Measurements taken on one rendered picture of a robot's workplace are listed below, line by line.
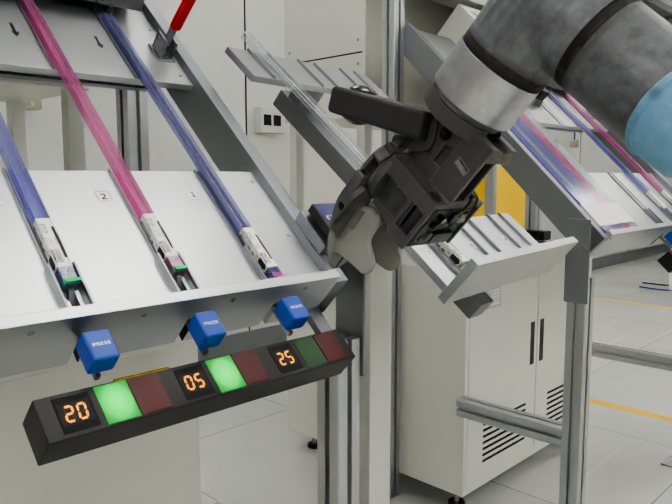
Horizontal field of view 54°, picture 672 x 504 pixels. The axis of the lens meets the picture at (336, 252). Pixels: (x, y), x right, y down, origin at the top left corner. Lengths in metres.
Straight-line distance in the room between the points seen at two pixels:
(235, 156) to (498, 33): 0.49
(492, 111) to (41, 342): 0.41
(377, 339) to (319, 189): 2.51
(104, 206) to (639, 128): 0.51
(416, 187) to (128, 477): 0.67
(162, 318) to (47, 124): 2.11
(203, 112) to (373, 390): 0.49
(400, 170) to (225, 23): 2.66
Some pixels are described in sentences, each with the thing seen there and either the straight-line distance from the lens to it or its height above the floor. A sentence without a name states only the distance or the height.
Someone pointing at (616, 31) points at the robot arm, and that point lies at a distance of 0.49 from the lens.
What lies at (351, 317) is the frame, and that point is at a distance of 0.85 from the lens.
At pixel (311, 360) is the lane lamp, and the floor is 0.65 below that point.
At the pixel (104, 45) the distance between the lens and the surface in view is 0.99.
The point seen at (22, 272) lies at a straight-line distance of 0.64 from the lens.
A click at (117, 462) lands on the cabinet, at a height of 0.44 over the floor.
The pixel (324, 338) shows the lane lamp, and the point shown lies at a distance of 0.74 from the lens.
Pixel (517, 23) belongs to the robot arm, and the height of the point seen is 0.95.
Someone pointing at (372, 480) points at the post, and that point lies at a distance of 1.10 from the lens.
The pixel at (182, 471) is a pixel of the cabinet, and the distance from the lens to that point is 1.10.
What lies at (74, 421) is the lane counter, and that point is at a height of 0.65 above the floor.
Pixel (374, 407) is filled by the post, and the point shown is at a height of 0.49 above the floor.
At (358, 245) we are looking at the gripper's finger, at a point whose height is 0.78.
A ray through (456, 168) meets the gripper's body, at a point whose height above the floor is 0.85.
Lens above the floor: 0.84
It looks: 7 degrees down
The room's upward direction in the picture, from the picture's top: straight up
